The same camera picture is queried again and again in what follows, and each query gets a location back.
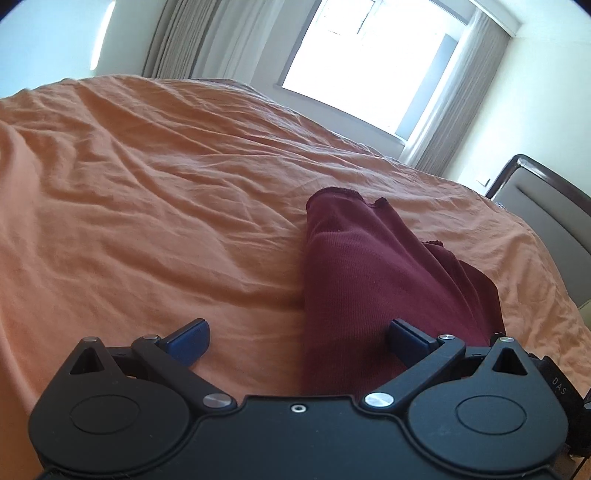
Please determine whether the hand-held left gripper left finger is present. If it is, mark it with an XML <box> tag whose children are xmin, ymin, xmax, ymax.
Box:
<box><xmin>68</xmin><ymin>318</ymin><xmax>236</xmax><ymax>413</ymax></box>

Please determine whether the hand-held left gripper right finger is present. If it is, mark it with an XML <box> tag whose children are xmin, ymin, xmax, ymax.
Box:
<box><xmin>362</xmin><ymin>318</ymin><xmax>528</xmax><ymax>412</ymax></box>

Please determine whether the maroon garment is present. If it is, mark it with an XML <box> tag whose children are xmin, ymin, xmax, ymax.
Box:
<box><xmin>299</xmin><ymin>186</ymin><xmax>507</xmax><ymax>398</ymax></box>

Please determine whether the orange bed sheet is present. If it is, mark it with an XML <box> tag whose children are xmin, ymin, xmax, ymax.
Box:
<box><xmin>0</xmin><ymin>75</ymin><xmax>591</xmax><ymax>418</ymax></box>

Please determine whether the padded wooden bed headboard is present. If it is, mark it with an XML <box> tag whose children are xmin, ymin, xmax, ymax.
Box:
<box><xmin>486</xmin><ymin>154</ymin><xmax>591</xmax><ymax>308</ymax></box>

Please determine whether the narrow beige curtain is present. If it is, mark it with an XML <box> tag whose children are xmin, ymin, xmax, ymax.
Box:
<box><xmin>398</xmin><ymin>8</ymin><xmax>514</xmax><ymax>179</ymax></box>

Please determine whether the window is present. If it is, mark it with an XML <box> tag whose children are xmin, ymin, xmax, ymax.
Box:
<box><xmin>276</xmin><ymin>0</ymin><xmax>468</xmax><ymax>140</ymax></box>

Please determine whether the wide beige curtain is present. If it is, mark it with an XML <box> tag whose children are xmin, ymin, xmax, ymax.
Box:
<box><xmin>140</xmin><ymin>0</ymin><xmax>320</xmax><ymax>85</ymax></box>

